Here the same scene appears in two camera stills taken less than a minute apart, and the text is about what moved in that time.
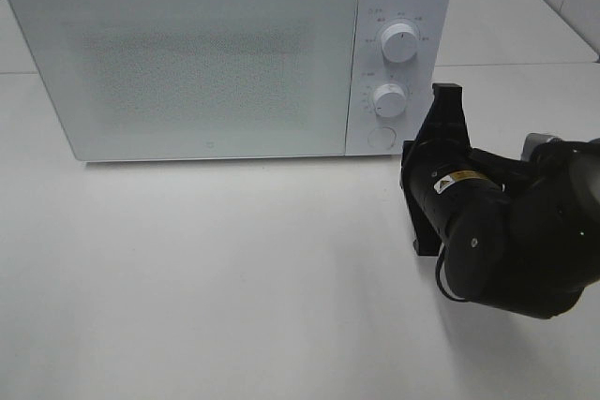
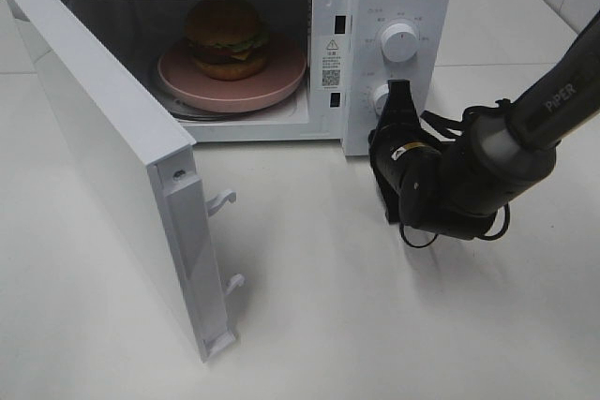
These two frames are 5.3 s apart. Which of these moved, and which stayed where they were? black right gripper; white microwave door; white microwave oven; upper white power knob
Moved: black right gripper; white microwave door
Stayed: upper white power knob; white microwave oven
